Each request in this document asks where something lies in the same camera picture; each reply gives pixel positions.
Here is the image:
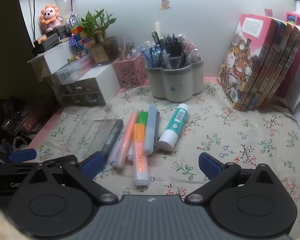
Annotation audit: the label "pink abacus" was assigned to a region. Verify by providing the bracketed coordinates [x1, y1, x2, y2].
[285, 11, 300, 40]

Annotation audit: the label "grey flower-shaped pen holder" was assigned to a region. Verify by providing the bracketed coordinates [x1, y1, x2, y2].
[145, 56, 205, 102]

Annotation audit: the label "dark grey pen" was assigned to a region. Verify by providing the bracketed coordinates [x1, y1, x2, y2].
[153, 112, 161, 148]

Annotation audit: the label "cartoon cat cover book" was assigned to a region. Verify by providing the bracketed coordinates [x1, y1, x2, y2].
[217, 13, 282, 109]

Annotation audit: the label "black magnifying glass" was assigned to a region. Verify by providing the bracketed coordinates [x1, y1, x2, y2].
[161, 43, 186, 70]

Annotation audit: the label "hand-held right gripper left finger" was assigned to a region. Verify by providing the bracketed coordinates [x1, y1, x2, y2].
[20, 151, 118, 204]

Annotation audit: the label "purple tassel charm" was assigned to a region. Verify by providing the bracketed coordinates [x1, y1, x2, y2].
[63, 0, 78, 47]

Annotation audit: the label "white drawer organizer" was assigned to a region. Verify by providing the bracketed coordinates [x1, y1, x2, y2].
[45, 64, 122, 107]

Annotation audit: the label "black cable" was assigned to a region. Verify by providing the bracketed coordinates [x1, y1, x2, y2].
[32, 0, 38, 46]

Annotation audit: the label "clear plastic organizer tray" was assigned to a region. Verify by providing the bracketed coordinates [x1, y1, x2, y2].
[44, 105, 119, 157]

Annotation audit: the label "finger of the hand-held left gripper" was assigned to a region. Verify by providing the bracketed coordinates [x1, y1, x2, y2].
[44, 154, 78, 164]
[8, 148, 38, 163]

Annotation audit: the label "small grey box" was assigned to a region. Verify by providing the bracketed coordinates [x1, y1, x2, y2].
[43, 32, 61, 51]

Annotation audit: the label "black marker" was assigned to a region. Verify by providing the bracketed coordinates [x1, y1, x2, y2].
[99, 119, 124, 162]

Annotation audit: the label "cluster of pencils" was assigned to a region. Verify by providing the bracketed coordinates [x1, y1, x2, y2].
[119, 34, 143, 62]

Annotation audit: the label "pink highlighter pen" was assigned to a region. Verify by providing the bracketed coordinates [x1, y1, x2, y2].
[114, 111, 140, 170]

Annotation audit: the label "blue-grey marker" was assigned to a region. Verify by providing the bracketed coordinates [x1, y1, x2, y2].
[143, 103, 158, 155]

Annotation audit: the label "clear plastic storage box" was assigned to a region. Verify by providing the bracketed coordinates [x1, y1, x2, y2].
[54, 54, 97, 85]

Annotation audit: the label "small colourful puzzle cube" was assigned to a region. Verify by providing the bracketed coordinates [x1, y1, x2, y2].
[70, 26, 85, 37]

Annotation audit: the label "bunch of assorted pens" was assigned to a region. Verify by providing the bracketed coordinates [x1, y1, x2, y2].
[140, 22, 199, 69]

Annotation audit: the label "dark clutter pile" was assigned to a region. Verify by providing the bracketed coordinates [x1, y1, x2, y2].
[0, 95, 62, 155]

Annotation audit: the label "large colourful puzzle cube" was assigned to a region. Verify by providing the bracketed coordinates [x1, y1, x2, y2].
[74, 34, 95, 55]

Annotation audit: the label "orange highlighter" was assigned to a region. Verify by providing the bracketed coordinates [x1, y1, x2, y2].
[132, 123, 150, 186]

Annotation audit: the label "pink perforated pen holder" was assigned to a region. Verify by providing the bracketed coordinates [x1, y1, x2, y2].
[112, 54, 150, 89]

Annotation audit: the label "floral tablecloth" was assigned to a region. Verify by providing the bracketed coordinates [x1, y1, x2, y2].
[27, 81, 300, 235]

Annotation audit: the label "lucky bamboo in glass vase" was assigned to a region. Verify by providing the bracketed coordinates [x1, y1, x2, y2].
[80, 9, 118, 64]

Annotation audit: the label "white box with plastic bag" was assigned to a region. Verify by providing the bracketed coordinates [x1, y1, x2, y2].
[27, 39, 78, 82]

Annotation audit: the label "black box with orange label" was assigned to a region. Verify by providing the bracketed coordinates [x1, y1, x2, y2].
[31, 34, 48, 57]

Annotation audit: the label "teal and white glue stick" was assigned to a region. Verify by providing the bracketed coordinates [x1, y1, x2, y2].
[157, 103, 190, 152]

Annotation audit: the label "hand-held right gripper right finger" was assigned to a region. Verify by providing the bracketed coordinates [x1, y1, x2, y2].
[184, 152, 283, 205]

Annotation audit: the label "pink lion plush toy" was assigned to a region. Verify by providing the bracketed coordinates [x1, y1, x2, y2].
[39, 4, 64, 34]

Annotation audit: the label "dark stacked boxes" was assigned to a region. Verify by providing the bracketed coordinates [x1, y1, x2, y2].
[57, 24, 72, 42]

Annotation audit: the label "green highlighter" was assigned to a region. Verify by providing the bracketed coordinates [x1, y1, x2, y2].
[136, 110, 150, 126]

